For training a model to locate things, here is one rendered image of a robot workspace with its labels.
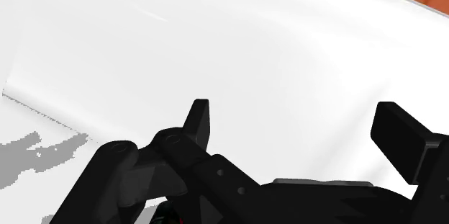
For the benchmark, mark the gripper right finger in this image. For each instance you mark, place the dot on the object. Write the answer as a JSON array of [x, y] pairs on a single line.
[[403, 139]]

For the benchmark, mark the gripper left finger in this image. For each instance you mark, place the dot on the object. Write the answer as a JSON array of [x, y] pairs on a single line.
[[182, 153]]

